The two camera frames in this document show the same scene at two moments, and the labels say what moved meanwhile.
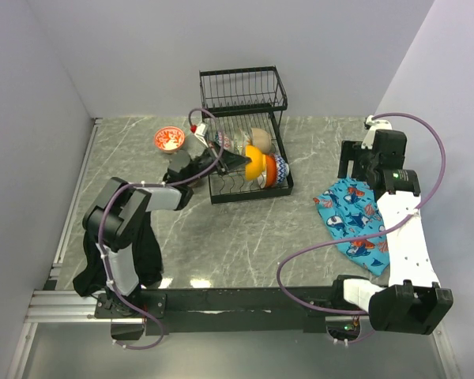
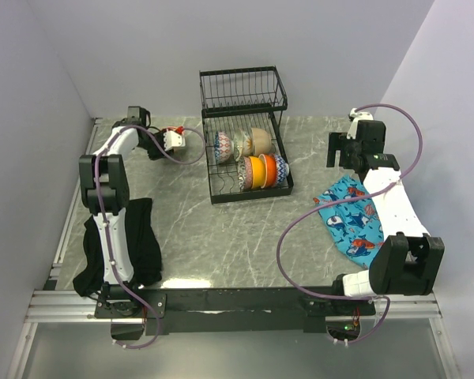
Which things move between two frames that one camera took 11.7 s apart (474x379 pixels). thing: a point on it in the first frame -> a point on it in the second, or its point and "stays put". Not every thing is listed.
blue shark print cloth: (351, 209) stays put
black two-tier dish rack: (238, 99) stays put
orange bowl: (257, 164) -> (258, 172)
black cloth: (92, 278) stays put
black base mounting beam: (245, 310) stays put
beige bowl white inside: (261, 139) stays put
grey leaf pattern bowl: (199, 181) -> (242, 174)
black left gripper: (227, 158) -> (159, 153)
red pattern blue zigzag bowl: (282, 169) stays put
